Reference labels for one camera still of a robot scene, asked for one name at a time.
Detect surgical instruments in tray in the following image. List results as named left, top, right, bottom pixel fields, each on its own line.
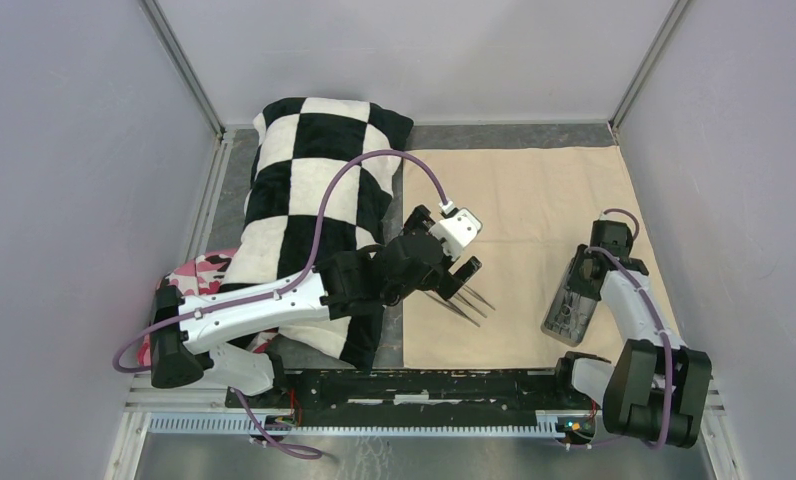
left=544, top=281, right=597, bottom=344

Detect steel tweezers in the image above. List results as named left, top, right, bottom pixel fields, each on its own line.
left=425, top=292, right=480, bottom=327
left=461, top=285, right=496, bottom=311
left=453, top=293, right=488, bottom=318

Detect black white checkered blanket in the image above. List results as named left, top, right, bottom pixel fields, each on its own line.
left=212, top=96, right=415, bottom=372

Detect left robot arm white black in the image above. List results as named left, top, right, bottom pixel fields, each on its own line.
left=149, top=206, right=483, bottom=408

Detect metal surgical instrument tray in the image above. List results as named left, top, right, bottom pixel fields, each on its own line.
left=541, top=244, right=605, bottom=347

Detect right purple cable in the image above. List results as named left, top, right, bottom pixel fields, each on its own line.
left=583, top=207, right=676, bottom=452

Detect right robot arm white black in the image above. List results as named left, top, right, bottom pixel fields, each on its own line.
left=541, top=210, right=712, bottom=448

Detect white toothed cable rail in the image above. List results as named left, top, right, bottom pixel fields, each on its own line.
left=147, top=412, right=588, bottom=440

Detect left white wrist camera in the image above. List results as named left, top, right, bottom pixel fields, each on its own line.
left=428, top=200, right=483, bottom=261

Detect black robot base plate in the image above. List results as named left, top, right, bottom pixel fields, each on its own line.
left=244, top=368, right=593, bottom=428

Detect beige surgical wrap cloth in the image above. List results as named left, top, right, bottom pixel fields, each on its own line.
left=402, top=145, right=694, bottom=372

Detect purple cable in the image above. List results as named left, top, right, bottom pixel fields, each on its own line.
left=583, top=207, right=676, bottom=452
left=111, top=149, right=454, bottom=460

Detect pink camouflage cloth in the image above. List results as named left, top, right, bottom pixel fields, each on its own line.
left=158, top=248, right=278, bottom=353

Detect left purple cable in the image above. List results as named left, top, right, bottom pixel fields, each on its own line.
left=111, top=149, right=454, bottom=460

